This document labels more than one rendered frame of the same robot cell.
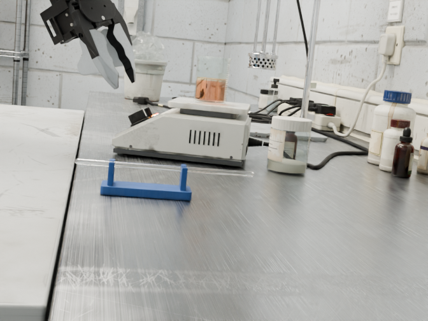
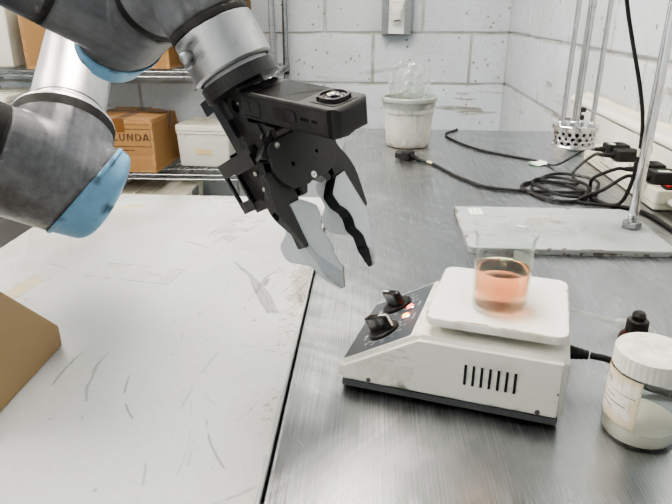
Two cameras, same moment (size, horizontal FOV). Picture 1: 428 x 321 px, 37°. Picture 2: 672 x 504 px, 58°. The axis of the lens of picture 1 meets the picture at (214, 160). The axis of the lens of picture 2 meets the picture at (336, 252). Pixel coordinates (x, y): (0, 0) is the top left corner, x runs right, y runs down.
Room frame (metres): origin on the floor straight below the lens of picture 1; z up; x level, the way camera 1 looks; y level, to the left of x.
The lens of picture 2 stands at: (0.48, 0.04, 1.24)
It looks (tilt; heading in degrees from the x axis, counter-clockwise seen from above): 22 degrees down; 14
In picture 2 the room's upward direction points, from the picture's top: straight up
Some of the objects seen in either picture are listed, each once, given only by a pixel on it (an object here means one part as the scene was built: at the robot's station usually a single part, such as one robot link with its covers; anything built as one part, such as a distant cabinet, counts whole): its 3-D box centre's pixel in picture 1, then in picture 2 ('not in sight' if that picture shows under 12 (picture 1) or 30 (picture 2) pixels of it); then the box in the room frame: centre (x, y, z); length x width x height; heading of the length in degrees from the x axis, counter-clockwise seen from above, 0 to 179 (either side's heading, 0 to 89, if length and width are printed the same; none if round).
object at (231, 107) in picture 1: (211, 105); (500, 301); (1.01, 0.01, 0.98); 0.12 x 0.12 x 0.01; 85
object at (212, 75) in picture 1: (211, 79); (501, 270); (0.98, 0.02, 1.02); 0.06 x 0.05 x 0.08; 168
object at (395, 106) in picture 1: (392, 128); not in sight; (1.14, -0.31, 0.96); 0.07 x 0.07 x 0.13
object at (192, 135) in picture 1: (192, 131); (468, 338); (1.01, 0.04, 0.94); 0.22 x 0.13 x 0.08; 85
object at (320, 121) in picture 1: (306, 114); (628, 171); (1.82, -0.24, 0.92); 0.40 x 0.06 x 0.04; 11
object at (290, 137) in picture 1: (289, 144); (645, 390); (0.96, -0.11, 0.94); 0.06 x 0.06 x 0.08
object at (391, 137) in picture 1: (397, 145); not in sight; (1.06, -0.30, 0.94); 0.05 x 0.05 x 0.09
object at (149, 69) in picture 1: (144, 65); (409, 103); (2.06, 0.25, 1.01); 0.14 x 0.14 x 0.21
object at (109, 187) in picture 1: (147, 179); not in sight; (0.71, 0.07, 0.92); 0.10 x 0.03 x 0.04; 97
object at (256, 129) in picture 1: (251, 128); (554, 228); (1.46, -0.08, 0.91); 0.30 x 0.20 x 0.01; 101
